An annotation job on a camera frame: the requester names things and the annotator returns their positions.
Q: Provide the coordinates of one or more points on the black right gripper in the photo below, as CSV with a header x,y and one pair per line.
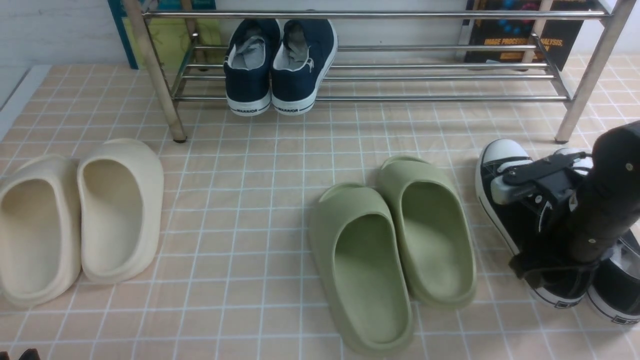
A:
x,y
515,178

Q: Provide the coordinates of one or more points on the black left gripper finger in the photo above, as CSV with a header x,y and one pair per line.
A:
x,y
30,354

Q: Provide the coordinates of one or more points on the black canvas sneaker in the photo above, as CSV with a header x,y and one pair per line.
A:
x,y
519,215
592,235

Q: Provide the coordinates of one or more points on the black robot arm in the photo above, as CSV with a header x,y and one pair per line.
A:
x,y
337,235

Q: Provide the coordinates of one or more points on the metal shoe rack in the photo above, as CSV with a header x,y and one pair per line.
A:
x,y
535,65

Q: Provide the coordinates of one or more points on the cream left slide slipper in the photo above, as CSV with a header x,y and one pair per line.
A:
x,y
40,231

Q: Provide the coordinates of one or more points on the cream slide slipper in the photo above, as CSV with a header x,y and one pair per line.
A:
x,y
40,231
120,186

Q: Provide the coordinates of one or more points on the green right slide slipper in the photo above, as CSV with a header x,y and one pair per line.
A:
x,y
433,236

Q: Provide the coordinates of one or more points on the green slide slipper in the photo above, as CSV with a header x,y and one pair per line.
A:
x,y
433,236
355,250

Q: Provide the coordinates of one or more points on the dark image processing book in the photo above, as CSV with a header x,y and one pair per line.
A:
x,y
558,36

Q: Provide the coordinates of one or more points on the cream right slide slipper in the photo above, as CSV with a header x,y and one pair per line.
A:
x,y
120,186

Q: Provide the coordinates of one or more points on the green left slide slipper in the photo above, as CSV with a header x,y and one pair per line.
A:
x,y
355,250

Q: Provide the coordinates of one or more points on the checkered peach floor mat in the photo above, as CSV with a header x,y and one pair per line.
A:
x,y
234,278

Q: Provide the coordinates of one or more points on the navy right canvas sneaker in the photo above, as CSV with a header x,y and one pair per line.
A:
x,y
303,59

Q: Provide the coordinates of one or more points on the navy canvas sneaker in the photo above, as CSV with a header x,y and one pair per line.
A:
x,y
303,59
247,64

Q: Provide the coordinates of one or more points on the navy left canvas sneaker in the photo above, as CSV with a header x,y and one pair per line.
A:
x,y
247,64

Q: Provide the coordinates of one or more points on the teal and yellow book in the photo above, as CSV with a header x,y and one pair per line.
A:
x,y
169,35

